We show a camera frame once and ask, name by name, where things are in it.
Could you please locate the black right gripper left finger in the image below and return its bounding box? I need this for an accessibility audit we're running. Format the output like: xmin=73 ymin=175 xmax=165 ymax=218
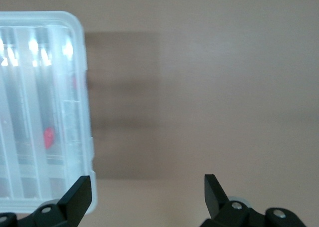
xmin=0 ymin=175 xmax=93 ymax=227

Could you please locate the clear ribbed plastic lid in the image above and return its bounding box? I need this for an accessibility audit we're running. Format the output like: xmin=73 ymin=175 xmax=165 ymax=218
xmin=0 ymin=11 xmax=98 ymax=216

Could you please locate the red block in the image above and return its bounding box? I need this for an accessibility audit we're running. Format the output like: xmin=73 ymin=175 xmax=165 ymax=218
xmin=42 ymin=127 xmax=56 ymax=149

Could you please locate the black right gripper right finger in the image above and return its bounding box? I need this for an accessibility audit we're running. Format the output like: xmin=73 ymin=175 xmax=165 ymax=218
xmin=200 ymin=174 xmax=306 ymax=227

